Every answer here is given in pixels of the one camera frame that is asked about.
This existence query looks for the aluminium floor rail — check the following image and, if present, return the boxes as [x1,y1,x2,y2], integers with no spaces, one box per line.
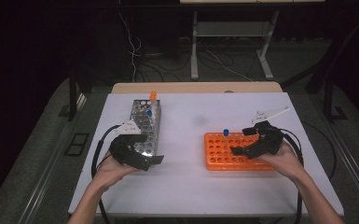
[20,92,88,224]
[324,122,359,216]

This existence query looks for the metal test tube rack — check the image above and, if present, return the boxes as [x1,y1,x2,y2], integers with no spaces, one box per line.
[127,98,163,159]

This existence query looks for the white metal desk frame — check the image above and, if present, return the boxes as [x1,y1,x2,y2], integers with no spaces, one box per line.
[179,0,326,81]

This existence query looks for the black metal stand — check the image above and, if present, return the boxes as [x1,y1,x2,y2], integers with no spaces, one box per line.
[323,78,350,124]

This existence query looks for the orange plastic test tube rack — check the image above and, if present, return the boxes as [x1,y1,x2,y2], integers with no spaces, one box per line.
[203,132,276,172]

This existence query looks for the person's left hand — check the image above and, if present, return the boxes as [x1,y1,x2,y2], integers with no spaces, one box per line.
[95,150,139,193]

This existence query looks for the black floor outlet plate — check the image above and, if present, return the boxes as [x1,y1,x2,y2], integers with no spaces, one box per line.
[63,133,90,157]

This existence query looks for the black floor cable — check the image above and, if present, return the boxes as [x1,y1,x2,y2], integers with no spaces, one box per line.
[301,120,338,181]

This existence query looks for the hand-held gripper black cable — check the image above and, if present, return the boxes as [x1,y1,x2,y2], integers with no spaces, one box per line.
[90,124,121,224]
[279,128,306,224]

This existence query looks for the person's right hand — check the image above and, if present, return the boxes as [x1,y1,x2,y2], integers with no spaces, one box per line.
[255,140,307,182]

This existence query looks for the left hand-held gripper black cable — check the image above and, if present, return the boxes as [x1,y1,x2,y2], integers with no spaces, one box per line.
[90,124,121,224]

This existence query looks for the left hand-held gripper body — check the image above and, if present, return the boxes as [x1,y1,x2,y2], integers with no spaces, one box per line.
[107,119,157,172]

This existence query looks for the orange-capped test tube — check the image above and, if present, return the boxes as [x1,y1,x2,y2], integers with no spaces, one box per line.
[148,90,159,105]

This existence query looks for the right hand-held gripper black cable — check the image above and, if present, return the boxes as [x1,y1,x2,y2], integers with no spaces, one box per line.
[279,128,306,224]

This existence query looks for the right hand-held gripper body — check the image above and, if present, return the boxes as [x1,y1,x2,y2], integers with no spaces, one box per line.
[245,105,291,160]

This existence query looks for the white floor cable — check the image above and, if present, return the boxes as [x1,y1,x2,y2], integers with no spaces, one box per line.
[205,49,255,83]
[118,12,142,83]

